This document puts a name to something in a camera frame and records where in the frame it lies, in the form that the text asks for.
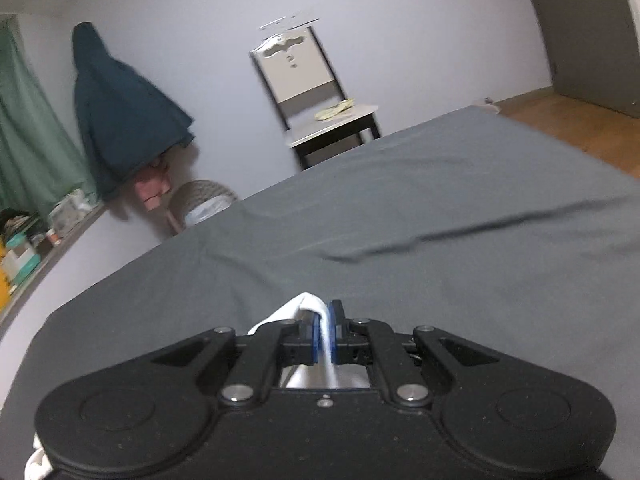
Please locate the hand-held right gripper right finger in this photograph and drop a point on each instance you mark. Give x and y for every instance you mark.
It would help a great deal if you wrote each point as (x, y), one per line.
(333, 335)

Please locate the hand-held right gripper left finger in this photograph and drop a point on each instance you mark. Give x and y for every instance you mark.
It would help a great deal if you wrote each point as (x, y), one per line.
(312, 341)

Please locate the white t-shirt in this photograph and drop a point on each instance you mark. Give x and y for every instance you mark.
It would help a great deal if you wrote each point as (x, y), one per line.
(300, 306)

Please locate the woven basket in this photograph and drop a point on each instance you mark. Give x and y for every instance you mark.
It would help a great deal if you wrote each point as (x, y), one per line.
(200, 192)

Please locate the pink garment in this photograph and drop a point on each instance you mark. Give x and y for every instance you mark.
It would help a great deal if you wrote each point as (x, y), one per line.
(150, 187)

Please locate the yellow cloth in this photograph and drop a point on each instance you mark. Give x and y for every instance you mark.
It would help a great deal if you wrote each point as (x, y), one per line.
(335, 110)

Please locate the teal and white box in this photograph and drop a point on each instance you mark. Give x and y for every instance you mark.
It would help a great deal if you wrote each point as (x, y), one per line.
(22, 267)

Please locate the dark blue jacket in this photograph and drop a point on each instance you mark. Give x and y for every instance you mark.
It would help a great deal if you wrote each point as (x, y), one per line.
(120, 110)

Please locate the yellow cardboard box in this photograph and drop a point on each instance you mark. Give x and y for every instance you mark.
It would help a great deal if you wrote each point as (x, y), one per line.
(4, 280)

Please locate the green curtain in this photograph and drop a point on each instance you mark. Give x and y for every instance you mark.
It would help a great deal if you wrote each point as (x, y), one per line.
(30, 135)

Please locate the grey door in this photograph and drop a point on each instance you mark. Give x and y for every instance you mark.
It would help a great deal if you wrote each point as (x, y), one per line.
(585, 35)

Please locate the beige chair with black frame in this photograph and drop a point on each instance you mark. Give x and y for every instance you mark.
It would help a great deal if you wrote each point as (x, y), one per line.
(300, 70)

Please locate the white wall sockets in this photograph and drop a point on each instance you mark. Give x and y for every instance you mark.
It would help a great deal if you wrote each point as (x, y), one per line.
(287, 21)

